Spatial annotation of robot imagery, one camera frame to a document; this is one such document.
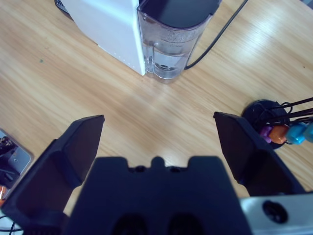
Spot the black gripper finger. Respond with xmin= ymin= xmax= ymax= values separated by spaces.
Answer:
xmin=1 ymin=114 xmax=106 ymax=227
xmin=213 ymin=111 xmax=305 ymax=198

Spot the purple coffee capsule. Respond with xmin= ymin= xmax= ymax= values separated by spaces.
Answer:
xmin=259 ymin=126 xmax=272 ymax=144

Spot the orange coffee capsule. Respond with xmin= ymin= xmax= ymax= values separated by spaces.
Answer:
xmin=268 ymin=125 xmax=289 ymax=144

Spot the blue coffee capsule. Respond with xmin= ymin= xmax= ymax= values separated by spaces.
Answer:
xmin=303 ymin=121 xmax=313 ymax=144
xmin=285 ymin=122 xmax=308 ymax=145

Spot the white capsule coffee machine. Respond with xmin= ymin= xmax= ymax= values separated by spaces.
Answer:
xmin=55 ymin=0 xmax=147 ymax=76

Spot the black capsule holder with rods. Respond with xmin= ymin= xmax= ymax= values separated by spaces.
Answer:
xmin=241 ymin=97 xmax=313 ymax=150

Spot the dark water tank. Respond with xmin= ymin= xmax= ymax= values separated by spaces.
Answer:
xmin=136 ymin=0 xmax=222 ymax=84

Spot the grey mount with dark post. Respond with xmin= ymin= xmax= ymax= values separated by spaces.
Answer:
xmin=0 ymin=128 xmax=35 ymax=199

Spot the black power cable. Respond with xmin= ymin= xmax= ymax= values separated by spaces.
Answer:
xmin=183 ymin=0 xmax=249 ymax=71

